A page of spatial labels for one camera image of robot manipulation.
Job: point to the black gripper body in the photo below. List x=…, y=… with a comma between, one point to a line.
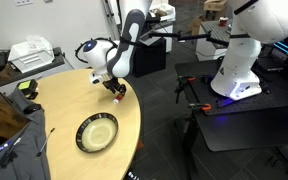
x=110, y=84

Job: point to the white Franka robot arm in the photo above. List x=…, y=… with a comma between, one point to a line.
x=244, y=50

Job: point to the black bowl with cream inside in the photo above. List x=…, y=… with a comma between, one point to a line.
x=97, y=133

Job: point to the black cabinet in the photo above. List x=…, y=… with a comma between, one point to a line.
x=149, y=58

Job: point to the black computer mouse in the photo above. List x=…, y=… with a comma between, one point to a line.
x=32, y=108

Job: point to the black and yellow-green device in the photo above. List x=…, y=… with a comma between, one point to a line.
x=28, y=87

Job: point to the white printer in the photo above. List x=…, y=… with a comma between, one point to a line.
x=30, y=55

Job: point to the black boom rod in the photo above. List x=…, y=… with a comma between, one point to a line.
x=190, y=36

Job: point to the thin black pen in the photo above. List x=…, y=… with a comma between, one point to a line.
x=45, y=142

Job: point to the dark side desk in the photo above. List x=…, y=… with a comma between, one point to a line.
x=24, y=75

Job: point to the white cabinet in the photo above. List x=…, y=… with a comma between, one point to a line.
x=210, y=43

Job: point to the brown wooden shelf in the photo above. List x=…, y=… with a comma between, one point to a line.
x=0, y=116

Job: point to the gray cloth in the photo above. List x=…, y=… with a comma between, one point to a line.
x=17, y=156

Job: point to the red cup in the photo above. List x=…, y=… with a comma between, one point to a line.
x=223, y=22

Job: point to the brown cardboard box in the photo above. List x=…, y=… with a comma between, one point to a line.
x=215, y=5

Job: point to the blue and white pen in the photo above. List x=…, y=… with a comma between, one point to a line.
x=0, y=148

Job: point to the black perforated robot table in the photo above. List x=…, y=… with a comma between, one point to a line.
x=250, y=123

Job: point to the white wall outlet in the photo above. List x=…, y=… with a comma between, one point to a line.
x=23, y=2

